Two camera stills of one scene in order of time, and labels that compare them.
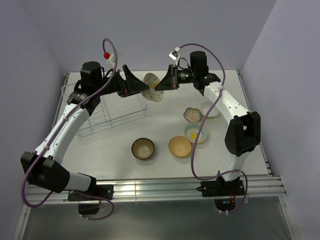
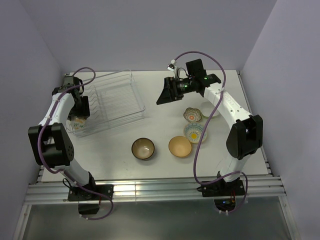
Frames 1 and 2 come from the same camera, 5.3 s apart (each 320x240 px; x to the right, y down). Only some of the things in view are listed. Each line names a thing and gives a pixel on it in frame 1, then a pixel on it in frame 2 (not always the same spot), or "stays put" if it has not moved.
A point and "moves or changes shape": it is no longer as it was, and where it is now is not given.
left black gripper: x=131 y=86 to x=84 y=111
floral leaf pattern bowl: x=152 y=80 moves or changes shape
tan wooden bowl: x=180 y=146 stays put
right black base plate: x=222 y=188 stays put
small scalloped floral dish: x=192 y=115 stays put
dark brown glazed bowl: x=143 y=148 stays put
